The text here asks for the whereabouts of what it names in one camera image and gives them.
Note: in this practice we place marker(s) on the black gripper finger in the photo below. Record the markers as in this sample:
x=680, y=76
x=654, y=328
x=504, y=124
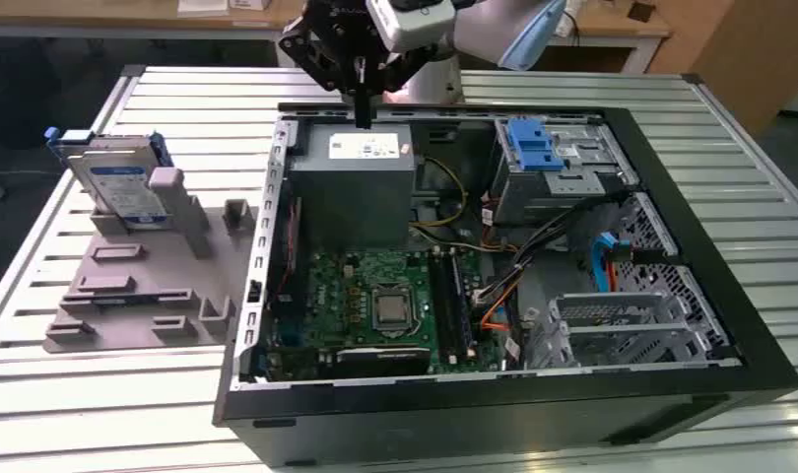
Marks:
x=305, y=59
x=404, y=69

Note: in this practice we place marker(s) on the hard disk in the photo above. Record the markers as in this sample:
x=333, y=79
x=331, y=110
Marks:
x=119, y=187

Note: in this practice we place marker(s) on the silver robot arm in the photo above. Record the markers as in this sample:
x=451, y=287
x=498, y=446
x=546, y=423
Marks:
x=438, y=84

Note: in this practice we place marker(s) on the metal disk bay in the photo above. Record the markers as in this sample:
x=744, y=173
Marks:
x=635, y=329

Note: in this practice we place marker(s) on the small white box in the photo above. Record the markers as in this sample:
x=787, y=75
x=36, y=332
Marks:
x=249, y=4

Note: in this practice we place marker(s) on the white paper box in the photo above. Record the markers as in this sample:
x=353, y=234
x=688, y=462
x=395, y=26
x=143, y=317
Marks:
x=201, y=6

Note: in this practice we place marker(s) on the blue drive latch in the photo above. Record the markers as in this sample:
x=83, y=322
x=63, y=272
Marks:
x=532, y=148

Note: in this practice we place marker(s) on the grey power supply unit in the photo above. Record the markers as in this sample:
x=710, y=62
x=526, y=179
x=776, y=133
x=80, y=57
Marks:
x=352, y=207

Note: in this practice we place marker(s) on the metal optical drive cage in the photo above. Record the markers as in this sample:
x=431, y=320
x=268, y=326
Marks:
x=572, y=184

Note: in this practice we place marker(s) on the green motherboard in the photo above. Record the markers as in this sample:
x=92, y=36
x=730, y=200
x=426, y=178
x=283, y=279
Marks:
x=345, y=276

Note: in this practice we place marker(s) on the black RAM slot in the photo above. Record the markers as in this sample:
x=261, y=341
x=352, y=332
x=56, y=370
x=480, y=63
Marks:
x=443, y=305

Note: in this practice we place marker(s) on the silver CPU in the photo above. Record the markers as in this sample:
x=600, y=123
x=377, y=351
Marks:
x=392, y=308

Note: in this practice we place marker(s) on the grey parts rack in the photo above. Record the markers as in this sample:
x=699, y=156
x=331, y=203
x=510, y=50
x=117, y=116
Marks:
x=168, y=276

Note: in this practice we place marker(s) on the RAM stick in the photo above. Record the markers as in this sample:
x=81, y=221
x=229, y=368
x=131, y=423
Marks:
x=464, y=315
x=132, y=298

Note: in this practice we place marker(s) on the CPU socket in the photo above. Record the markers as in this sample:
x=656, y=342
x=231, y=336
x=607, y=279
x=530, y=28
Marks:
x=392, y=328

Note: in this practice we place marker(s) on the blue expansion slot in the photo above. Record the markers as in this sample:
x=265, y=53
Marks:
x=293, y=335

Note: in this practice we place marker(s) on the black graphics card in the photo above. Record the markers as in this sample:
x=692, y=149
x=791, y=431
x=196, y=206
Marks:
x=379, y=362

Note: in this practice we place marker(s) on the black PC case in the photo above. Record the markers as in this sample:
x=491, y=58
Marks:
x=438, y=424

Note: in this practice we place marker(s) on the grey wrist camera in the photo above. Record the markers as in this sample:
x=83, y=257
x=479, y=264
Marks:
x=411, y=24

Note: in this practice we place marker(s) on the wooden desk white frame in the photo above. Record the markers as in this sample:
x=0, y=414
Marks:
x=201, y=20

